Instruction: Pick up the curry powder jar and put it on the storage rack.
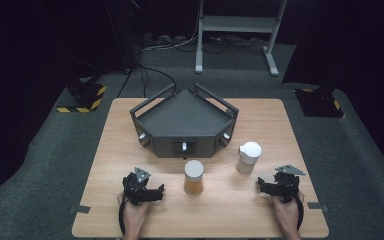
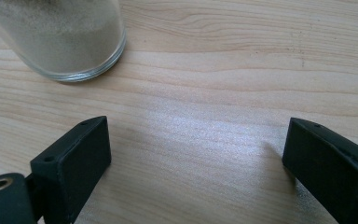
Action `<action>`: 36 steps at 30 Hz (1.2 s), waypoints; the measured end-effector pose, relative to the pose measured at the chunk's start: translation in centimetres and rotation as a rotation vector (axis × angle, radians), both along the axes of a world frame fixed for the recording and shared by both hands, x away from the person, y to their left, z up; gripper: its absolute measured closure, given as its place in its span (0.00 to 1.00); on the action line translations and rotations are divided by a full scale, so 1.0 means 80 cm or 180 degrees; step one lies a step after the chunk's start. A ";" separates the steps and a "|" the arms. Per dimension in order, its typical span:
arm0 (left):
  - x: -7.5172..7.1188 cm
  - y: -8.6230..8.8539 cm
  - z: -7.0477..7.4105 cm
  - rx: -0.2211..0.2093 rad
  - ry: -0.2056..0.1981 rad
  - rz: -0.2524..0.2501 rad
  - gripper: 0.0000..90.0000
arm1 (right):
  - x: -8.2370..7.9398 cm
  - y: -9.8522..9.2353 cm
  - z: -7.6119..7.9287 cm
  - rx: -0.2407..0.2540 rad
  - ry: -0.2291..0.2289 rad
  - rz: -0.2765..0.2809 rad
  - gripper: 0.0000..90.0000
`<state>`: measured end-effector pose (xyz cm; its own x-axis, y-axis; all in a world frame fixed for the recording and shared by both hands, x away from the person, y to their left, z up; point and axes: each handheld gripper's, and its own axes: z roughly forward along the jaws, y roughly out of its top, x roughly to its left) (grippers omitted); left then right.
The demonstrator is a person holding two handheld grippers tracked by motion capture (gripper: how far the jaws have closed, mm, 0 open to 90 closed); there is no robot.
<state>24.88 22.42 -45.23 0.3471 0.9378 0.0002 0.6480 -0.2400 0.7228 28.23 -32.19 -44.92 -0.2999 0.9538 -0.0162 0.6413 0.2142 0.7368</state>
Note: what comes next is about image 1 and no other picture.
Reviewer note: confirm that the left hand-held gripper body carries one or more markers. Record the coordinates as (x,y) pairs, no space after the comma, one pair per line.
(136,188)

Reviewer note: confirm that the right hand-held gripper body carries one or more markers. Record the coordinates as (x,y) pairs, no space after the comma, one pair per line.
(288,185)

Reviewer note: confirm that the white-lidded clear jar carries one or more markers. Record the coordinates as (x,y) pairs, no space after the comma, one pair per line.
(249,156)

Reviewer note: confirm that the amber bottle with white cap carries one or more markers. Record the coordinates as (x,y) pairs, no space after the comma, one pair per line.
(193,176)

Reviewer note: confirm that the dark grey corner rack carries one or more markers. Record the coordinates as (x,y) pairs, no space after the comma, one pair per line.
(183,118)

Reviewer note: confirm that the person's left hand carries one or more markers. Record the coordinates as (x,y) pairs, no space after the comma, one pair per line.
(135,213)

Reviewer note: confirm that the person's right hand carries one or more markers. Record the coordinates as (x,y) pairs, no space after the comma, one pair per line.
(286,213)

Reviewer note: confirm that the grey tape strip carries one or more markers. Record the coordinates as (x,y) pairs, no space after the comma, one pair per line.
(80,209)
(317,206)

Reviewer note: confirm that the black base with striped edge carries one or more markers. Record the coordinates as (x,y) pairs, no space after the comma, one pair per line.
(83,96)
(318,103)

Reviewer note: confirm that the grey metal stand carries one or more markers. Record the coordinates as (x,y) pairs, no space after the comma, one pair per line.
(240,25)

